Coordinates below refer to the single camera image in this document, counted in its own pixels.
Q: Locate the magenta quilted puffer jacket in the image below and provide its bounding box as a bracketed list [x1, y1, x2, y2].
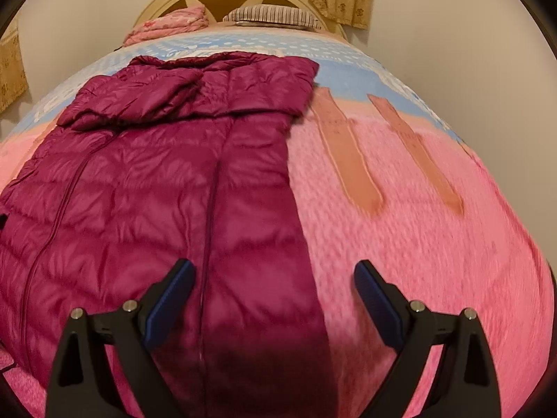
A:
[0, 51, 338, 418]

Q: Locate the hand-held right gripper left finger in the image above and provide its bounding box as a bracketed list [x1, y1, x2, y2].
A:
[45, 258, 196, 418]

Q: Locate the striped pillow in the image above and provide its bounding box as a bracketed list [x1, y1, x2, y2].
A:
[222, 3, 325, 30]

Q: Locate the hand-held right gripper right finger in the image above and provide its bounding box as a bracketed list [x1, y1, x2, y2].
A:
[353, 260, 502, 418]

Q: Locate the pink and blue printed bedsheet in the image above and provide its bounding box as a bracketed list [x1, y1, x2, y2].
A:
[0, 26, 555, 418]

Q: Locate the folded pink floral blanket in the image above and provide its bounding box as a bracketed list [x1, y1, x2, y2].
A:
[123, 6, 209, 47]

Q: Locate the wide beige floral curtain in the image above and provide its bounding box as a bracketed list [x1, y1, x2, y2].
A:
[0, 25, 29, 115]

